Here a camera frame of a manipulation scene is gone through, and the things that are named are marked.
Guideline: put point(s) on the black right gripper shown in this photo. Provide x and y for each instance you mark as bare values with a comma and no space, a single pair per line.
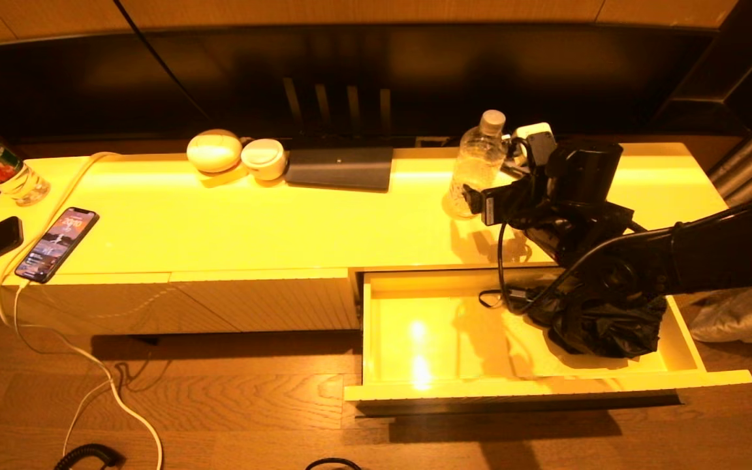
513,202

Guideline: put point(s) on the clear bottle with white cap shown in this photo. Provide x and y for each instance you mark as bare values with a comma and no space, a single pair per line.
474,163

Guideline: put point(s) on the cream white drawer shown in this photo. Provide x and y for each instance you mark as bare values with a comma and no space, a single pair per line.
428,339

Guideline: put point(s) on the black umbrella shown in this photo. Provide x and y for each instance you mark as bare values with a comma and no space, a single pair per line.
604,333

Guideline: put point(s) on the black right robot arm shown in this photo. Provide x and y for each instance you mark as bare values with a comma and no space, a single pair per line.
728,254

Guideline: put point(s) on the beige wooden cabinet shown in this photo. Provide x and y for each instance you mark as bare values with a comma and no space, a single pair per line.
284,228

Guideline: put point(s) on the dark grey flat box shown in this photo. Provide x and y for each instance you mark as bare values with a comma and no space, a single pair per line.
340,167

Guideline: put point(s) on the black television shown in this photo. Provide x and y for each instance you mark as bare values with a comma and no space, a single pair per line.
415,72

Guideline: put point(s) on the white round lidded cup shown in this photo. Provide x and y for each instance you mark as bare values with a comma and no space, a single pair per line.
264,157

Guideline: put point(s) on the white oval case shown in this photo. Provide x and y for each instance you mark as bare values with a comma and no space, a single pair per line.
214,151

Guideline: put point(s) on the dark wooden shelf unit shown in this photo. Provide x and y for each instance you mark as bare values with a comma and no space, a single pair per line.
741,65

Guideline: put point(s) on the black smartphone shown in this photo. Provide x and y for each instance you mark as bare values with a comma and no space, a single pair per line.
56,243

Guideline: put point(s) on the clear bottle with colourful label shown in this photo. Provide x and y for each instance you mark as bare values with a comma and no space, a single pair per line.
4,171

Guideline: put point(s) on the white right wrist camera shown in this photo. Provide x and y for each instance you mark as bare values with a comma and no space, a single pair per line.
532,134

